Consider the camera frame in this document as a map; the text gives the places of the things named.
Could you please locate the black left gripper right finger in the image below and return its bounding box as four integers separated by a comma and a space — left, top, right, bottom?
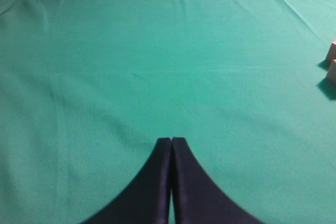
172, 137, 259, 223

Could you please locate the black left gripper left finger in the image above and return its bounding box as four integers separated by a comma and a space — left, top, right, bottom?
84, 138, 172, 223

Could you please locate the red cube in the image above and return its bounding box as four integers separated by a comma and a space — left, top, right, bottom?
326, 59, 336, 85

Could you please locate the red cube placed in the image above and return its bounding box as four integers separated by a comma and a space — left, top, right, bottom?
326, 41, 336, 62

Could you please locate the green cloth backdrop and cover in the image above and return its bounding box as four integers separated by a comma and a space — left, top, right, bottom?
1, 0, 335, 223

